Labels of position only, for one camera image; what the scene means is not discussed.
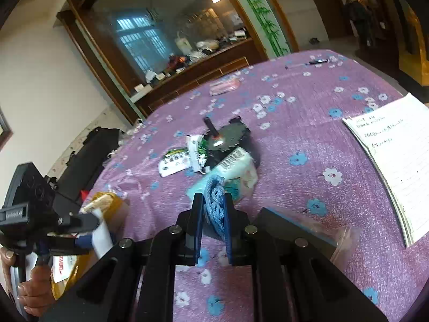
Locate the blue knitted cloth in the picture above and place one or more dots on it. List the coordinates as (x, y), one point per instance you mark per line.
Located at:
(214, 213)

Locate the black pen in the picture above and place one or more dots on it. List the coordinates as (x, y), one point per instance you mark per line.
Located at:
(310, 63)

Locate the white red-label packet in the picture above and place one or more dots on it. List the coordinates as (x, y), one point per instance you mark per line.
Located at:
(62, 267)

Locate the black gear device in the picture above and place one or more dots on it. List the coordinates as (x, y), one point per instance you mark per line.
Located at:
(223, 141)

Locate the white lined notebook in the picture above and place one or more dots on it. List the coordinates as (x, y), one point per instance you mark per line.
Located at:
(395, 138)

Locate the small white green packet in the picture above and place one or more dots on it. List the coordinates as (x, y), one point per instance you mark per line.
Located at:
(197, 150)

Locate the person's left hand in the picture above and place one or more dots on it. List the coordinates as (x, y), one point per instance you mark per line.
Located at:
(34, 295)

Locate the dark picture frame on wall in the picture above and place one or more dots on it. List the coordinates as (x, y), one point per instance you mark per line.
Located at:
(6, 131)

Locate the teal tissue pack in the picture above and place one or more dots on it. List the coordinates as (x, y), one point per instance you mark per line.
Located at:
(239, 174)

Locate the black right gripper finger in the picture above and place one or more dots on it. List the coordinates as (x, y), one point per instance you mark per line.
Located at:
(135, 281)
(292, 280)

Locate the pink clear plastic bag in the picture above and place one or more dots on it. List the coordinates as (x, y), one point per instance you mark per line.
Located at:
(224, 85)

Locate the black bag on floor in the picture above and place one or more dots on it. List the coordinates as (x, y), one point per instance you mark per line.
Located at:
(84, 167)

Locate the bamboo painted panel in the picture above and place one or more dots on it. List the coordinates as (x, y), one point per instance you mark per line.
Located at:
(265, 23)

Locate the wooden framed glass cabinet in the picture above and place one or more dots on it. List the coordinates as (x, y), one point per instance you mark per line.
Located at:
(145, 53)

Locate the gold box with white lining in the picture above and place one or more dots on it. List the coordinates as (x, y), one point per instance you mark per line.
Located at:
(115, 211)

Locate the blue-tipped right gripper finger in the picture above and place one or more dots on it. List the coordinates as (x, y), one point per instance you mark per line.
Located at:
(83, 223)

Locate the white foam block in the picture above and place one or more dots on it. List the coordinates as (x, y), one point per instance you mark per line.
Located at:
(101, 239)

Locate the purple floral tablecloth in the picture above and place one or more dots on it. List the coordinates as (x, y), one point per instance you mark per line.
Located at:
(310, 163)

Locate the white green printed packet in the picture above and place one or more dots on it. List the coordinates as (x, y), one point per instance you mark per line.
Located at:
(174, 161)

